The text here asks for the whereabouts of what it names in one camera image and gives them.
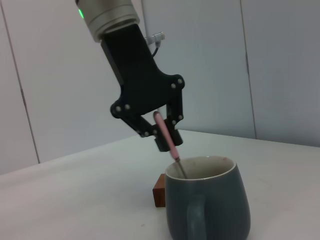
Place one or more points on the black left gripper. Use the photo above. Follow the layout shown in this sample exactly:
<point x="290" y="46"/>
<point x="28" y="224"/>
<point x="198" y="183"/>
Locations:
<point x="140" y="82"/>

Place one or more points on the grey ceramic cup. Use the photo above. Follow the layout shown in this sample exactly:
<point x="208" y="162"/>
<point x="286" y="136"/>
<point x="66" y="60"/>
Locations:
<point x="212" y="212"/>

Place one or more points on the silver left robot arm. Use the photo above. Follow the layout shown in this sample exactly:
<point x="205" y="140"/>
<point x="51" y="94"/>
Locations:
<point x="107" y="15"/>

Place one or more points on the brown wooden block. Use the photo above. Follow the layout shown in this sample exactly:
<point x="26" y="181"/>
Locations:
<point x="158" y="193"/>

